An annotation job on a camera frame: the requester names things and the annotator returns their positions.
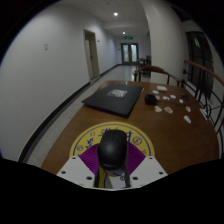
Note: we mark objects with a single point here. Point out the red white sticker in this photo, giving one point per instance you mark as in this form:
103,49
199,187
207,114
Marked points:
188,108

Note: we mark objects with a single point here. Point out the black computer mouse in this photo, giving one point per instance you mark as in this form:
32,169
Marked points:
112,148

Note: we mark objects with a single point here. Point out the dark framed window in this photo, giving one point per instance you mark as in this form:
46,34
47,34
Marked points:
200,63

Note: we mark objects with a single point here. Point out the small white box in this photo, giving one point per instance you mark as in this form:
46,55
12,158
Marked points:
162,88

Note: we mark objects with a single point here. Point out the white wall switch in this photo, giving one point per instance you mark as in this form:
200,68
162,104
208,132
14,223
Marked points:
46,46

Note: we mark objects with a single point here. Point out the green exit sign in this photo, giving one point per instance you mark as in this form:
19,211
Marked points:
128,37

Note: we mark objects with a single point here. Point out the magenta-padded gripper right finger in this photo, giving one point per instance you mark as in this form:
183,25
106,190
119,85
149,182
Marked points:
150,170

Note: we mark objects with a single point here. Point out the small black box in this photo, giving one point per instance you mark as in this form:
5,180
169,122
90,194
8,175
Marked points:
150,99

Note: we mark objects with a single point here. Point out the small beige sticker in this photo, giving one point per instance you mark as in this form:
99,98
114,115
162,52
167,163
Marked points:
158,108

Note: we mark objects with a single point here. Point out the small orange white sticker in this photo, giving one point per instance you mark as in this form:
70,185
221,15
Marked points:
157,97

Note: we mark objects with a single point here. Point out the glass double door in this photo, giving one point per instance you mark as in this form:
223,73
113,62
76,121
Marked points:
129,53

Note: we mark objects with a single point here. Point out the white cartoon sticker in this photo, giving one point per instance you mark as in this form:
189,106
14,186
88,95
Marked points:
187,119

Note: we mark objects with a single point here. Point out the black closed laptop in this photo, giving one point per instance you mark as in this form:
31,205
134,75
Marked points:
113,100

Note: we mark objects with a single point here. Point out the white side door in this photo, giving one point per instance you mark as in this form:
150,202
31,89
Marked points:
91,55

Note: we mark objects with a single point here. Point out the round ceiling light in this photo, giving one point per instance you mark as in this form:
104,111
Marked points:
115,14
123,33

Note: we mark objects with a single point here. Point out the black railing with wooden handrail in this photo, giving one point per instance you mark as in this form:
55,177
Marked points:
208,100

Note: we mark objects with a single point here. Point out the wooden armchair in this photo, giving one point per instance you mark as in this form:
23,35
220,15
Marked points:
156,70

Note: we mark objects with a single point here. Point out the round yellow cartoon mouse pad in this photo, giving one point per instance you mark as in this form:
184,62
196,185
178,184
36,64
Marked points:
87,136

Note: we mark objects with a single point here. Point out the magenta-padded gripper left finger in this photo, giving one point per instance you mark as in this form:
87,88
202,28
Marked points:
74,170

